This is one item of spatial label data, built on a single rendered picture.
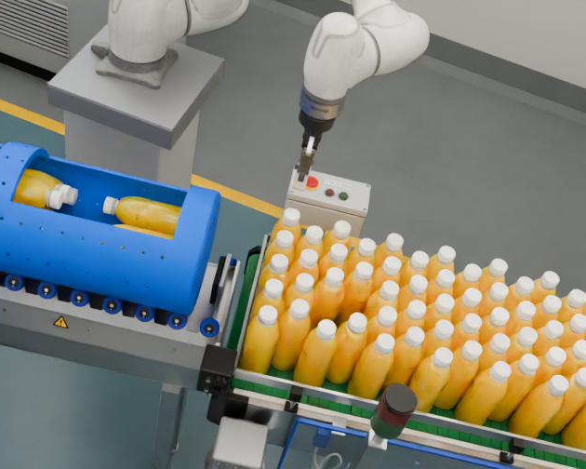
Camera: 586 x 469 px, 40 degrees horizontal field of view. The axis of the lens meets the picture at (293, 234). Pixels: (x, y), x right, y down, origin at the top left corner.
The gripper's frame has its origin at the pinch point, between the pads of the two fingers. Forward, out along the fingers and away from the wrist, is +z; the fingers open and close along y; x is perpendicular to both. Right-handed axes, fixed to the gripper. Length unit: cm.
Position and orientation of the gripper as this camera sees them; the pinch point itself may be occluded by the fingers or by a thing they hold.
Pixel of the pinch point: (300, 177)
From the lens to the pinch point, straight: 182.8
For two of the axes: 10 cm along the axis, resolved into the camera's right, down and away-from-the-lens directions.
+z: -1.8, 6.5, 7.4
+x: 9.7, 2.4, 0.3
